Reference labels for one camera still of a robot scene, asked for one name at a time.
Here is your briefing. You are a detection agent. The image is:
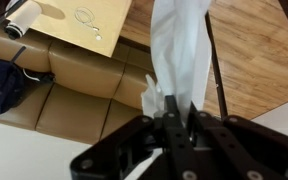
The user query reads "black metal clothes rack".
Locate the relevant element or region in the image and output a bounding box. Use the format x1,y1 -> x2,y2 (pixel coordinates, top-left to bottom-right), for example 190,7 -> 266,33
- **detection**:
204,0 -> 288,120

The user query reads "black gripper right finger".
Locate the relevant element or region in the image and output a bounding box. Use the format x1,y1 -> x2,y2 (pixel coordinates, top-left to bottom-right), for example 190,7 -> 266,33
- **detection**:
189,102 -> 288,180

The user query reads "white cylinder roll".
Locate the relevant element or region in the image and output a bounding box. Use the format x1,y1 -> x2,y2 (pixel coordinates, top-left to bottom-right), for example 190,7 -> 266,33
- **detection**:
4,0 -> 44,40

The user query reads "light wooden low table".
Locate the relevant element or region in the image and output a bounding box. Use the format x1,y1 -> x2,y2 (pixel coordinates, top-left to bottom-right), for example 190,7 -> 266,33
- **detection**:
6,0 -> 134,58

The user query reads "dark blue backpack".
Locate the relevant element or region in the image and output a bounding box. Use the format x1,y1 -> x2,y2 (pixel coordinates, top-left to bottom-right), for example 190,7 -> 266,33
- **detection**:
0,45 -> 28,118

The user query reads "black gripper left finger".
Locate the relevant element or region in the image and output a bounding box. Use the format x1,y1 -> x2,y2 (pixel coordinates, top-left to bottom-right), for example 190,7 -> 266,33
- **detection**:
71,95 -> 202,180

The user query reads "white long-sleeved shirt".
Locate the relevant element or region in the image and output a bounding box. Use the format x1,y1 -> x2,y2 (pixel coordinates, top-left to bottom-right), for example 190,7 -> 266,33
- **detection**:
140,0 -> 214,123

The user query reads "brown leather sofa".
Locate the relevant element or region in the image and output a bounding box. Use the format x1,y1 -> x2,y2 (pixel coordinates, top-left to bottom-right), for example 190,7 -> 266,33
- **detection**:
0,28 -> 158,146

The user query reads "thin white cable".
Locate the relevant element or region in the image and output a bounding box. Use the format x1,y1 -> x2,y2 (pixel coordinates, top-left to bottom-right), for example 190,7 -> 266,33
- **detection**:
73,6 -> 104,42

